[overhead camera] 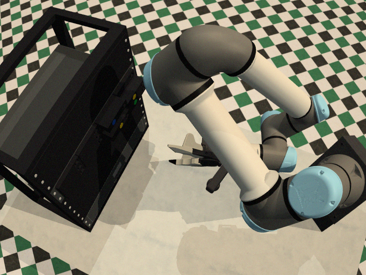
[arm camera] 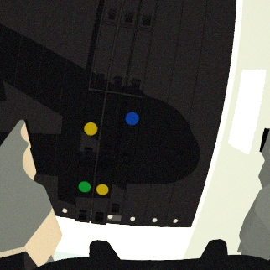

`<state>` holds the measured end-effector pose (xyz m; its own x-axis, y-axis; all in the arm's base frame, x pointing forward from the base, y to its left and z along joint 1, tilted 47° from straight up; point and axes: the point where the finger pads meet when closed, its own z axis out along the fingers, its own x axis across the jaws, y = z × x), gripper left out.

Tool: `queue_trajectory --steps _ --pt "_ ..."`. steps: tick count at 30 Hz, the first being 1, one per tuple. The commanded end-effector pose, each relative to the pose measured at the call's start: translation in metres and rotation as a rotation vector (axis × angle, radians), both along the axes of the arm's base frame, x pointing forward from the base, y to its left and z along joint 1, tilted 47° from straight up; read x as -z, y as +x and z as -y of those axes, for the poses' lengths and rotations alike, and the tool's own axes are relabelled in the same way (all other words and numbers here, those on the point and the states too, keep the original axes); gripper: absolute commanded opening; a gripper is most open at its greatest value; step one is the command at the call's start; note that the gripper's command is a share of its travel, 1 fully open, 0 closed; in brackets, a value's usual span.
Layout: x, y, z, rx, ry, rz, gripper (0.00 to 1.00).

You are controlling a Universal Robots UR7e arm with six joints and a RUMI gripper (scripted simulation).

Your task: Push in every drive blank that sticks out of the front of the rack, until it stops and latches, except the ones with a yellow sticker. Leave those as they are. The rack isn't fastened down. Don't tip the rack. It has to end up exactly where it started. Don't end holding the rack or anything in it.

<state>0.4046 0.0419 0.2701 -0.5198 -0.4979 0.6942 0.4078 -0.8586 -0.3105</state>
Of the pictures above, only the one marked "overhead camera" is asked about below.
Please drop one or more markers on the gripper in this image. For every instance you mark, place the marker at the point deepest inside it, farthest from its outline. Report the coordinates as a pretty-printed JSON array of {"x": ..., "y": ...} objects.
[{"x": 194, "y": 154}]

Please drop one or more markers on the black server rack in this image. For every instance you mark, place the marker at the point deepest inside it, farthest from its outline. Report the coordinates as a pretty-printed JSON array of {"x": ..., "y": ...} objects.
[{"x": 74, "y": 128}]

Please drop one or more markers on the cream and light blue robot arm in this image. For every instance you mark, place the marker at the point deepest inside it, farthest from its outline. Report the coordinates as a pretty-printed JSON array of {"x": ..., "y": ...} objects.
[{"x": 180, "y": 76}]

